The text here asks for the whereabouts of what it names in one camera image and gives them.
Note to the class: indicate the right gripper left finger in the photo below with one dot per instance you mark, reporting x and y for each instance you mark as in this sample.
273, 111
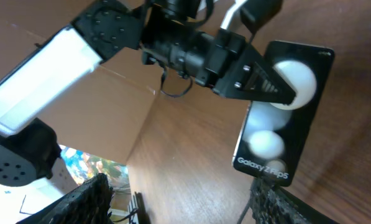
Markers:
89, 203

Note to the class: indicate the black smartphone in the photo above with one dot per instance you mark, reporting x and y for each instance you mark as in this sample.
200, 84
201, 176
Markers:
274, 135

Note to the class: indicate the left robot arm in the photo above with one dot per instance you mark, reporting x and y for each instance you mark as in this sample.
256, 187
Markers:
167, 33

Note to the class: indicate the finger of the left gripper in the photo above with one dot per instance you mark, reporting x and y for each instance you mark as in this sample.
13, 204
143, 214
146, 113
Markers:
252, 78

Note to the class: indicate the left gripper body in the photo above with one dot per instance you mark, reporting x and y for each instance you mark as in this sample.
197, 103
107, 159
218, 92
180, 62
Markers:
229, 64

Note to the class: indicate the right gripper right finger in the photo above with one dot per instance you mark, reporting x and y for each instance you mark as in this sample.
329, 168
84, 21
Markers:
271, 203

